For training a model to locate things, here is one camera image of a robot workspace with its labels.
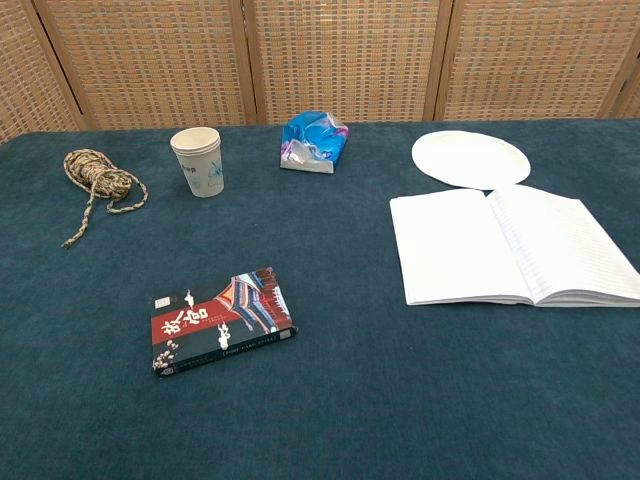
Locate white notebook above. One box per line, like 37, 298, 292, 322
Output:
389, 183, 640, 308

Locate white paper plate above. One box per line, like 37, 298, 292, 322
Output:
411, 130, 531, 191

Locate blue tissue pack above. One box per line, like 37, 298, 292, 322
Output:
279, 110, 350, 177

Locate braided rope bundle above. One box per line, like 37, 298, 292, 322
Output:
61, 149, 149, 249

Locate black red closed book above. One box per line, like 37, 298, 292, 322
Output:
150, 266, 298, 381

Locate woven folding screen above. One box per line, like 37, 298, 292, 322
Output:
0, 0, 640, 146

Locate white paper cup stack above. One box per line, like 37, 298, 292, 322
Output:
169, 126, 226, 199

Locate teal table cloth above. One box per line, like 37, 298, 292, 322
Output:
0, 118, 640, 480

